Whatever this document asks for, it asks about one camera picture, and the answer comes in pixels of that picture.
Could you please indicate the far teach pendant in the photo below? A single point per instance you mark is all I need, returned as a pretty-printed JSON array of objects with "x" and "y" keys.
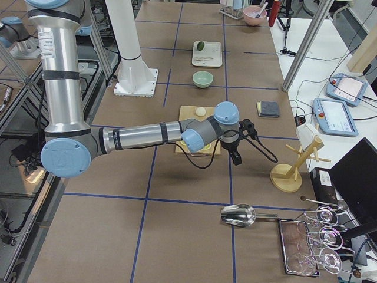
[{"x": 346, "y": 88}]

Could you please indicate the red cylinder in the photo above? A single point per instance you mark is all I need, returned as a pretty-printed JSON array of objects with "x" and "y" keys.
[{"x": 274, "y": 12}]

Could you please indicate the wooden mug tree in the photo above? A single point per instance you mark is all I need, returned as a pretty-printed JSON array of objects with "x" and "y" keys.
[{"x": 286, "y": 177}]

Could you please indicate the green avocado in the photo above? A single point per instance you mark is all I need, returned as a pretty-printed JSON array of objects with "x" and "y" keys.
[{"x": 200, "y": 46}]

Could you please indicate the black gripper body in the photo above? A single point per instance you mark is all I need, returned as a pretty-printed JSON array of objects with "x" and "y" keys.
[{"x": 230, "y": 145}]

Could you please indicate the teach pendant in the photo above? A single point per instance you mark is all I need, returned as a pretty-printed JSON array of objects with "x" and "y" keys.
[
  {"x": 346, "y": 88},
  {"x": 334, "y": 117}
]

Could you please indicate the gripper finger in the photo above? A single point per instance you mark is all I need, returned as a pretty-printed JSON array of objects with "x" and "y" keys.
[{"x": 236, "y": 157}]

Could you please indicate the black tripod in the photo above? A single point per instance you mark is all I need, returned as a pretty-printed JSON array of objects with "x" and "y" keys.
[{"x": 285, "y": 27}]

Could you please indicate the white paper mug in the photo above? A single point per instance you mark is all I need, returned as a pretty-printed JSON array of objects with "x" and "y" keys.
[{"x": 306, "y": 134}]

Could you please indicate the green ceramic bowl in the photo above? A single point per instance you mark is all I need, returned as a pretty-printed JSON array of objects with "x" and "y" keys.
[{"x": 202, "y": 79}]

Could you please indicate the grey folded cloth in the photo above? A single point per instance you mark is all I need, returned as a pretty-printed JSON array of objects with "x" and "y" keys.
[{"x": 268, "y": 109}]

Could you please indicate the bamboo cutting board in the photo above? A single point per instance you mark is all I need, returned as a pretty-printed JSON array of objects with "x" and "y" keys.
[{"x": 188, "y": 112}]

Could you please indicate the dark glass rack tray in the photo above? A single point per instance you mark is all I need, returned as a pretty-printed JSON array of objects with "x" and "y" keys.
[{"x": 293, "y": 239}]

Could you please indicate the near teach pendant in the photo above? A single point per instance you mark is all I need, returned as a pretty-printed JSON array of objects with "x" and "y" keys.
[{"x": 334, "y": 117}]

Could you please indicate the white ceramic spoon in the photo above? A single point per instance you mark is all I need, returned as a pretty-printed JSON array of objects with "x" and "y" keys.
[{"x": 199, "y": 59}]

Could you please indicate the metal ice scoop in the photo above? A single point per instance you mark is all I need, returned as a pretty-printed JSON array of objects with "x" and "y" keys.
[{"x": 244, "y": 215}]

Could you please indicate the white steamed bun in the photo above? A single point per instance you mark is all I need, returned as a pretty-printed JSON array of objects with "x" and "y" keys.
[{"x": 200, "y": 111}]

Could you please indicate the pink bowl with ice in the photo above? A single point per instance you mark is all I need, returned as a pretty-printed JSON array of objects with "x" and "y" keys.
[{"x": 252, "y": 15}]

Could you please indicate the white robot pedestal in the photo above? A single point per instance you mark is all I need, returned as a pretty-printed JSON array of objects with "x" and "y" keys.
[{"x": 134, "y": 78}]

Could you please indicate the cream bear tray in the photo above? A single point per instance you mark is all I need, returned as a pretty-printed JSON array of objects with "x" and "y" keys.
[{"x": 211, "y": 49}]

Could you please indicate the wine glass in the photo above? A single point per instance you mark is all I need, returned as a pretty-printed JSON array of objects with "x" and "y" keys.
[
  {"x": 306, "y": 264},
  {"x": 328, "y": 237},
  {"x": 323, "y": 216}
]

